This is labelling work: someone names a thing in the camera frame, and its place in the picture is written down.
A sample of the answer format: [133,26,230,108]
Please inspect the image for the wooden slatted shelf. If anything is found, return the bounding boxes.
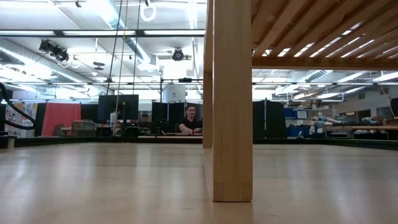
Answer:
[201,0,398,203]

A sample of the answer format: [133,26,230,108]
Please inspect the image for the person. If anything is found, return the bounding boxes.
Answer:
[178,104,203,135]

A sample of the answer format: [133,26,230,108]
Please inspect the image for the black partition panel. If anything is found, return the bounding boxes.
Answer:
[252,100,287,139]
[151,101,203,136]

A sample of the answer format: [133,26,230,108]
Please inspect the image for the blue storage bin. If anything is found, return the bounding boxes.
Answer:
[284,107,309,119]

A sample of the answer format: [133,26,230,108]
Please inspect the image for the cardboard box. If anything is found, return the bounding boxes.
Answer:
[70,120,96,137]

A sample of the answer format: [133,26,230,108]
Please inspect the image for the red cloth partition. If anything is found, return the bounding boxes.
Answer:
[41,102,82,137]

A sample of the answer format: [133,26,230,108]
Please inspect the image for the black ceiling spotlight cluster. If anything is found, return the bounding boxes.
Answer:
[39,39,70,63]

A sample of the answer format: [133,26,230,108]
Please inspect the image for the wooden background table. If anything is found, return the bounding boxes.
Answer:
[323,124,398,132]

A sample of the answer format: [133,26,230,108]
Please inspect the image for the colourful poster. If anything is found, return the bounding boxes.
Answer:
[4,101,38,138]

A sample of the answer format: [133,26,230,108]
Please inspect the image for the black round hanging camera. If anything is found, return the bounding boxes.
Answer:
[172,48,185,62]

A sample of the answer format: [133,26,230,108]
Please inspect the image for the black hanging cable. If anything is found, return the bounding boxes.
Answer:
[105,0,124,96]
[132,0,141,95]

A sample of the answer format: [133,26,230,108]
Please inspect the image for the yellow hanging cable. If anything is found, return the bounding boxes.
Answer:
[112,0,129,133]

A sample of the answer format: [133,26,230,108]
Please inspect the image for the white hanging ring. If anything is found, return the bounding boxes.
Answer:
[139,0,157,22]

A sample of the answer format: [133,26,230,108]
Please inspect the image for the black metal table frame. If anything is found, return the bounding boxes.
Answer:
[0,135,398,151]

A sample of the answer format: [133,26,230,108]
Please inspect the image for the black overhead frame bar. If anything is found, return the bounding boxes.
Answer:
[0,29,206,39]

